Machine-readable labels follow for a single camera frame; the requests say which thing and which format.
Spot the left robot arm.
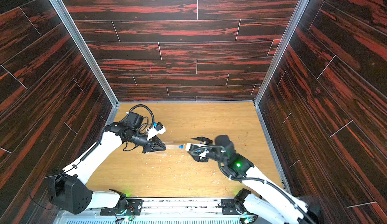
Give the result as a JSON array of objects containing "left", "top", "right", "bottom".
[{"left": 46, "top": 104, "right": 166, "bottom": 215}]

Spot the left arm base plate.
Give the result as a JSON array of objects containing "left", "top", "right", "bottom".
[{"left": 100, "top": 198, "right": 144, "bottom": 217}]

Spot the aluminium front rail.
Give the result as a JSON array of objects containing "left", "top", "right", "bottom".
[{"left": 54, "top": 197, "right": 270, "bottom": 224}]

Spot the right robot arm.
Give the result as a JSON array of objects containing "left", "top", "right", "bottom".
[{"left": 185, "top": 135, "right": 324, "bottom": 224}]

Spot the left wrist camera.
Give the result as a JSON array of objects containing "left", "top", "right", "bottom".
[{"left": 147, "top": 122, "right": 166, "bottom": 140}]

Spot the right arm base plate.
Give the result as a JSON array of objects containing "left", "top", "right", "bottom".
[{"left": 219, "top": 198, "right": 251, "bottom": 216}]

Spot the clear test tube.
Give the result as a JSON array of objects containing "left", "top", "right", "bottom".
[
  {"left": 166, "top": 144, "right": 184, "bottom": 149},
  {"left": 145, "top": 151, "right": 168, "bottom": 156}
]

